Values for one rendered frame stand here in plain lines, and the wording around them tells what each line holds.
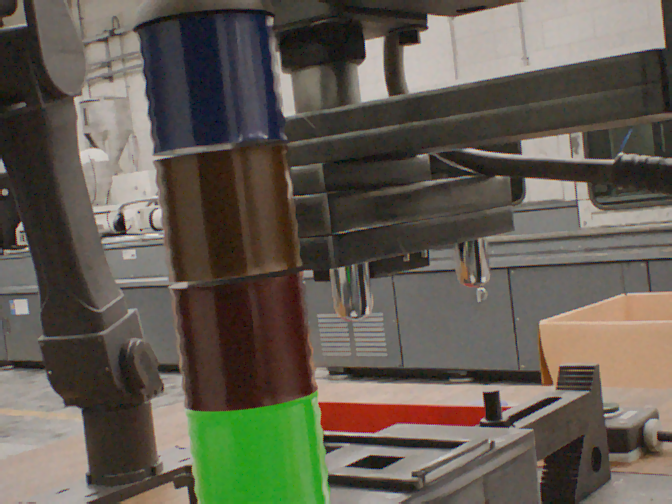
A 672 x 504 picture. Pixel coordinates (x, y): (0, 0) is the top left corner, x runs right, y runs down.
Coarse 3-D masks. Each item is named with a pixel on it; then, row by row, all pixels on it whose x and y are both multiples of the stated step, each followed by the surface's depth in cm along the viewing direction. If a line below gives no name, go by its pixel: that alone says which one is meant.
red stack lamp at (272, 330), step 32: (192, 288) 28; (224, 288) 28; (256, 288) 28; (288, 288) 29; (192, 320) 28; (224, 320) 28; (256, 320) 28; (288, 320) 29; (192, 352) 29; (224, 352) 28; (256, 352) 28; (288, 352) 29; (192, 384) 29; (224, 384) 28; (256, 384) 28; (288, 384) 29
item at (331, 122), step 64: (320, 64) 57; (576, 64) 45; (640, 64) 44; (320, 128) 54; (384, 128) 52; (448, 128) 49; (512, 128) 47; (576, 128) 48; (320, 192) 53; (384, 192) 53; (448, 192) 58; (320, 256) 50; (384, 256) 53
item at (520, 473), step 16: (512, 464) 62; (528, 464) 63; (480, 480) 59; (496, 480) 60; (512, 480) 62; (528, 480) 63; (448, 496) 56; (464, 496) 58; (480, 496) 59; (496, 496) 60; (512, 496) 62; (528, 496) 63
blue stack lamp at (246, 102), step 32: (160, 32) 28; (192, 32) 28; (224, 32) 28; (256, 32) 28; (160, 64) 28; (192, 64) 28; (224, 64) 28; (256, 64) 28; (160, 96) 28; (192, 96) 28; (224, 96) 28; (256, 96) 28; (160, 128) 28; (192, 128) 28; (224, 128) 28; (256, 128) 28
